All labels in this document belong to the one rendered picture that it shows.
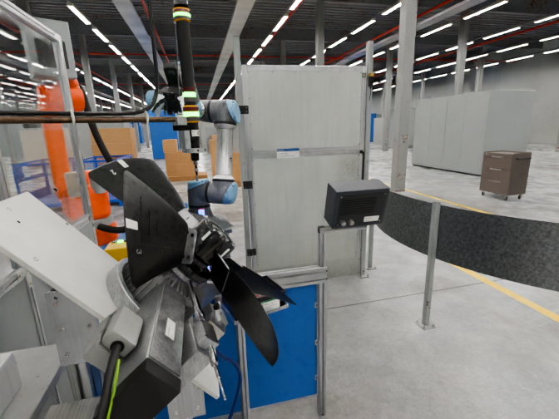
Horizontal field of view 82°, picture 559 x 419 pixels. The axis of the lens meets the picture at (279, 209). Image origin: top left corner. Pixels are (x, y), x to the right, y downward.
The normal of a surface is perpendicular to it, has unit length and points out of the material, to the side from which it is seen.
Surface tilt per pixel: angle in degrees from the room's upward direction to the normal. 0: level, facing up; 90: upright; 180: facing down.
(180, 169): 90
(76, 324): 90
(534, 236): 90
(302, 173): 90
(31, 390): 0
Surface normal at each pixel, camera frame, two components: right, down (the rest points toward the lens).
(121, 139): 0.22, 0.24
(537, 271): -0.64, 0.21
